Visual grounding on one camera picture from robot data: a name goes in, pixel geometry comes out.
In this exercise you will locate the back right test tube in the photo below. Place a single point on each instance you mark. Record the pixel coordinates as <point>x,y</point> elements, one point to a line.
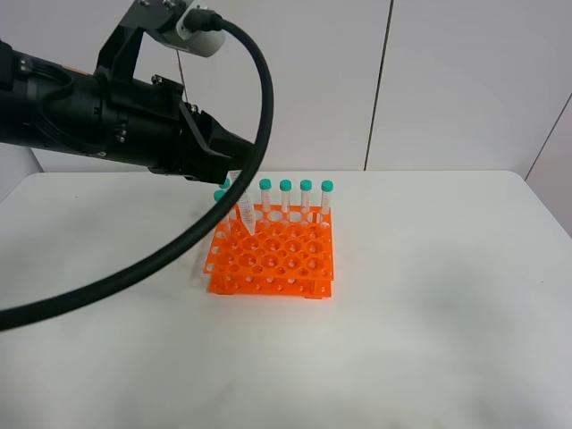
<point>327,189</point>

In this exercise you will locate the orange test tube rack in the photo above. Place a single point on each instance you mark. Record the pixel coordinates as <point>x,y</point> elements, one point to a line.
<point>281,258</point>

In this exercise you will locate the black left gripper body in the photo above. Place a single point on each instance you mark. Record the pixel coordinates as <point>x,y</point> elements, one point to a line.
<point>150,125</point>

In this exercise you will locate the back left test tube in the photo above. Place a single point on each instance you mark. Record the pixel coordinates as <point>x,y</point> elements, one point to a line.
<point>226,184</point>

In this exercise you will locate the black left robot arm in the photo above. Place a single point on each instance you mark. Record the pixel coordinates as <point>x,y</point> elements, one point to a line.
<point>47,106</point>

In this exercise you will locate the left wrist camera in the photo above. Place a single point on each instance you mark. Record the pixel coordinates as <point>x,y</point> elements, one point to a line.
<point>175,24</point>

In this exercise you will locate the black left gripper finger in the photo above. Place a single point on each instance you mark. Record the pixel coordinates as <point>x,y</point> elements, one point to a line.
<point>228,152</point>

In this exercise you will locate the green-capped test tube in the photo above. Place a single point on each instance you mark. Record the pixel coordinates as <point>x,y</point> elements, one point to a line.
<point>247,211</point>

